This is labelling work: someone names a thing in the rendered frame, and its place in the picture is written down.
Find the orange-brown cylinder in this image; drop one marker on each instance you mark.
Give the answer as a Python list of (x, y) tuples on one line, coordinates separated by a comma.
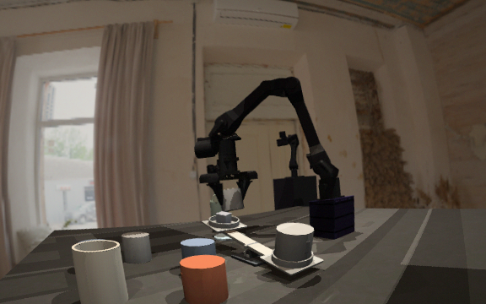
[(204, 279)]

